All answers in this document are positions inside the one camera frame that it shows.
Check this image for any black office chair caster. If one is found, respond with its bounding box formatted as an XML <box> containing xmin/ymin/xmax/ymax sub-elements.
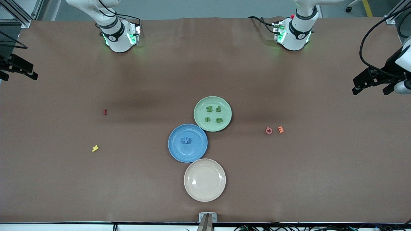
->
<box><xmin>345</xmin><ymin>0</ymin><xmax>365</xmax><ymax>13</ymax></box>

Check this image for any green plate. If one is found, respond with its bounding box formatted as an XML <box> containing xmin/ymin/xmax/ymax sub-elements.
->
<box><xmin>194</xmin><ymin>96</ymin><xmax>232</xmax><ymax>132</ymax></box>

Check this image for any brown table mat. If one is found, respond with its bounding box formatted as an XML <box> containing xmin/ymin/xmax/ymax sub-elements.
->
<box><xmin>0</xmin><ymin>17</ymin><xmax>411</xmax><ymax>223</ymax></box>

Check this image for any blue plate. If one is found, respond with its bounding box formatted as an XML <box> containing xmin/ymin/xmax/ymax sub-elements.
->
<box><xmin>168</xmin><ymin>124</ymin><xmax>208</xmax><ymax>163</ymax></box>

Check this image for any cream plate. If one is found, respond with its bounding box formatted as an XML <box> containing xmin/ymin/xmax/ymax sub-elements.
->
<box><xmin>184</xmin><ymin>158</ymin><xmax>226</xmax><ymax>202</ymax></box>

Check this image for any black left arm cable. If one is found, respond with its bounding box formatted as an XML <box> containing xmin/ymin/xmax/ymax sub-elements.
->
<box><xmin>359</xmin><ymin>6</ymin><xmax>411</xmax><ymax>79</ymax></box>

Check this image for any aluminium frame post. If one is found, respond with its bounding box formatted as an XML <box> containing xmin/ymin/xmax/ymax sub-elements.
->
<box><xmin>385</xmin><ymin>0</ymin><xmax>411</xmax><ymax>25</ymax></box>
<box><xmin>0</xmin><ymin>0</ymin><xmax>44</xmax><ymax>29</ymax></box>

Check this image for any black arm base cable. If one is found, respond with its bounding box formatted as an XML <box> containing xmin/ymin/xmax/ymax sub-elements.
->
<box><xmin>247</xmin><ymin>15</ymin><xmax>280</xmax><ymax>34</ymax></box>

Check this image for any metal table edge bracket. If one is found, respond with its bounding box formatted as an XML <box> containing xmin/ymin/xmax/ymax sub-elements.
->
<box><xmin>197</xmin><ymin>212</ymin><xmax>218</xmax><ymax>231</ymax></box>

